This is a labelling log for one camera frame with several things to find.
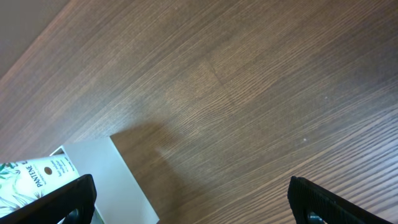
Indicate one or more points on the beige open cardboard box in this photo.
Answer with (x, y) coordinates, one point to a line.
(119, 197)

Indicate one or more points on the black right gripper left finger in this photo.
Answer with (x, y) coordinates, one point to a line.
(71, 203)

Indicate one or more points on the white floral cream tube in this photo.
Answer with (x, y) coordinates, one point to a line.
(24, 182)

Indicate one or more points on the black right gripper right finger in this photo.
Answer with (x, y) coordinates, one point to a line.
(311, 203)

